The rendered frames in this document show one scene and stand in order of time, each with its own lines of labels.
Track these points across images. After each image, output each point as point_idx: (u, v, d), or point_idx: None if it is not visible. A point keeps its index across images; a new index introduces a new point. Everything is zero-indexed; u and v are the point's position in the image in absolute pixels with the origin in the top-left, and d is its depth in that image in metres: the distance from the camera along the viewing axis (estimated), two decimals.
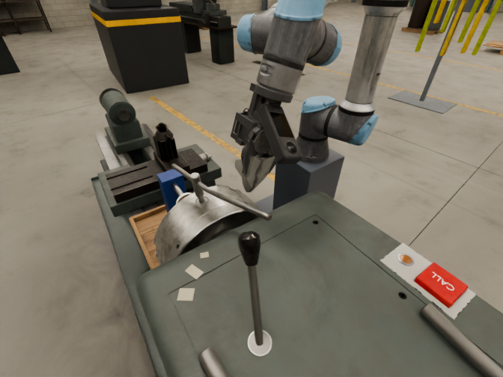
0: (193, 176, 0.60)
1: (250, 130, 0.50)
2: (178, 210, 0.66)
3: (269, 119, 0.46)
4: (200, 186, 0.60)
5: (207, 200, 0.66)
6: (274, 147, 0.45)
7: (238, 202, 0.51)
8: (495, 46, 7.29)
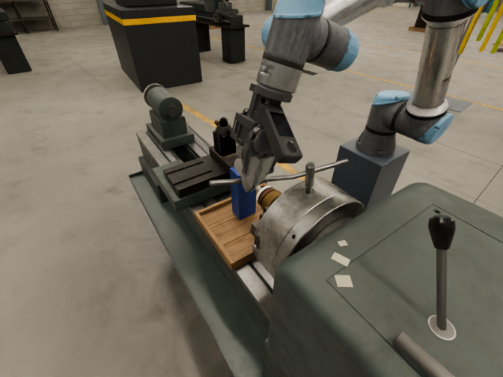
0: (309, 164, 0.61)
1: (250, 130, 0.50)
2: (285, 201, 0.66)
3: (269, 118, 0.46)
4: (299, 172, 0.62)
5: (308, 196, 0.65)
6: (274, 146, 0.45)
7: None
8: None
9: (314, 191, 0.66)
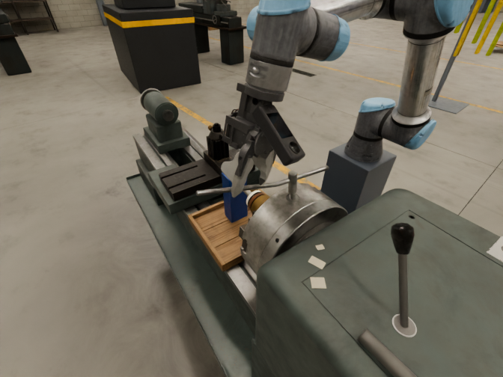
0: (291, 171, 0.64)
1: (245, 133, 0.49)
2: (270, 206, 0.70)
3: (267, 122, 0.45)
4: (282, 179, 0.65)
5: (291, 201, 0.69)
6: (278, 150, 0.45)
7: (232, 187, 0.60)
8: None
9: (298, 197, 0.70)
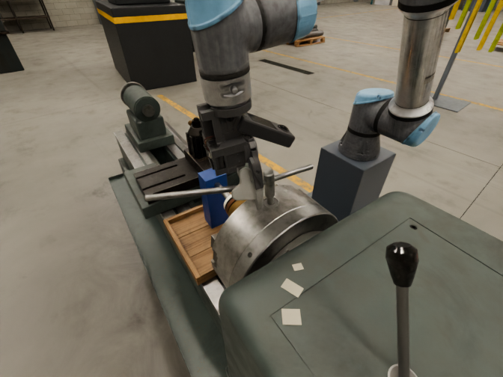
0: (266, 171, 0.53)
1: (240, 151, 0.45)
2: (244, 213, 0.58)
3: (260, 126, 0.44)
4: None
5: (269, 207, 0.57)
6: (280, 141, 0.47)
7: (191, 190, 0.49)
8: None
9: (277, 201, 0.58)
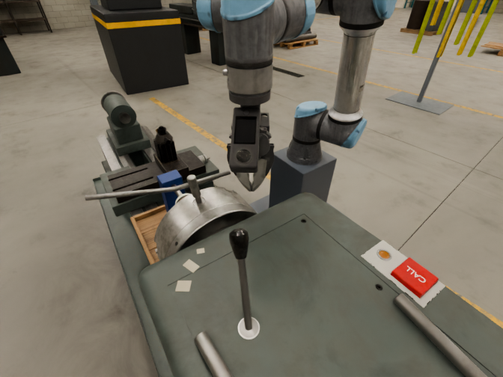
0: (189, 176, 0.66)
1: None
2: (177, 210, 0.71)
3: (232, 124, 0.45)
4: (182, 184, 0.66)
5: (196, 205, 0.70)
6: (230, 155, 0.44)
7: (125, 191, 0.61)
8: (493, 46, 7.34)
9: (204, 200, 0.71)
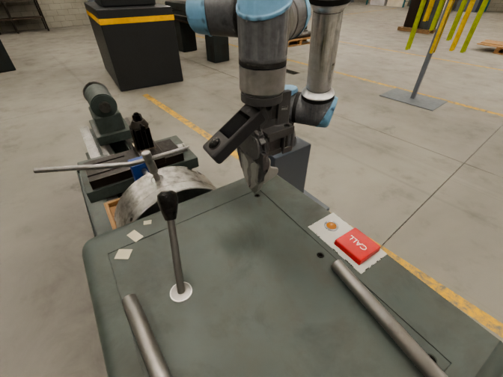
0: (144, 151, 0.65)
1: None
2: (135, 187, 0.70)
3: (233, 116, 0.47)
4: (137, 159, 0.66)
5: (154, 182, 0.70)
6: None
7: (76, 165, 0.61)
8: (489, 44, 7.33)
9: (162, 178, 0.71)
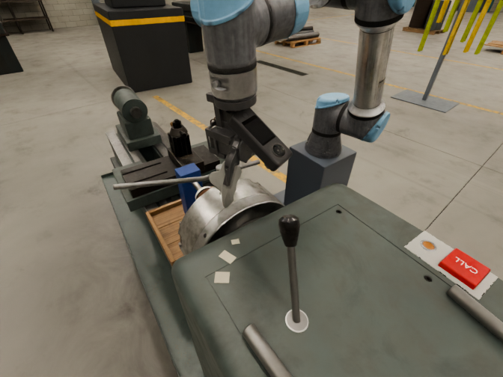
0: (218, 165, 0.63)
1: (228, 143, 0.47)
2: (203, 201, 0.68)
3: (245, 132, 0.43)
4: (210, 173, 0.64)
5: None
6: (263, 158, 0.44)
7: (153, 180, 0.59)
8: (497, 45, 7.31)
9: None
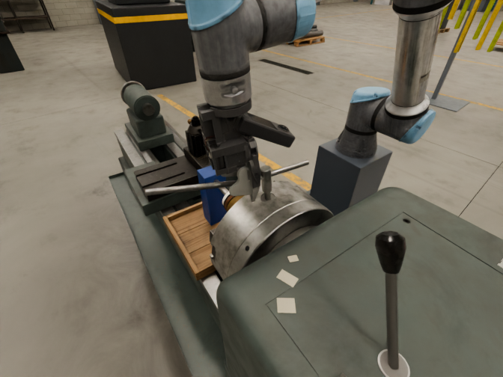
0: (263, 167, 0.54)
1: (241, 150, 0.45)
2: (242, 208, 0.59)
3: (260, 126, 0.44)
4: None
5: (266, 202, 0.59)
6: (281, 141, 0.47)
7: (190, 185, 0.50)
8: None
9: (274, 197, 0.60)
